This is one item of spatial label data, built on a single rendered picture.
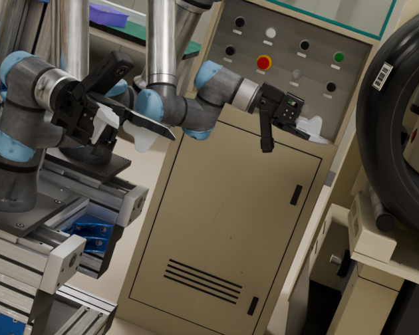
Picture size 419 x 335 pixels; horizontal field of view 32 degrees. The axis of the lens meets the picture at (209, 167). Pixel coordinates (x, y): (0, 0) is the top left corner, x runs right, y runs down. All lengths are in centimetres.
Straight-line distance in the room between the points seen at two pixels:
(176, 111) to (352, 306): 87
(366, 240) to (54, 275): 74
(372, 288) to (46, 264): 105
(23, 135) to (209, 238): 134
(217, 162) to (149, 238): 38
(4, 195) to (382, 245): 88
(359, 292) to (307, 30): 87
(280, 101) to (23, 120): 69
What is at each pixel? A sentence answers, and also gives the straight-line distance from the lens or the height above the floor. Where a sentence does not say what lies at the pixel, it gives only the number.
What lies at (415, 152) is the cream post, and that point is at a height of 103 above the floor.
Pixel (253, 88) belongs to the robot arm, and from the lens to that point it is 179.
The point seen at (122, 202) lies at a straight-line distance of 203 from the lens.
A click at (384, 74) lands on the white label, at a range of 170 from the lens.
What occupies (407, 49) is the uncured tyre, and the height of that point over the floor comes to 130.
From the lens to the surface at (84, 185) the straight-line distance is 206.
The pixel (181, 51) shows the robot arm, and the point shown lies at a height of 108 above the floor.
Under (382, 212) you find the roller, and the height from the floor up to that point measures 92.
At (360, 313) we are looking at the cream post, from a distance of 228.
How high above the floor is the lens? 135
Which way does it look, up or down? 16 degrees down
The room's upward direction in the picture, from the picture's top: 19 degrees clockwise
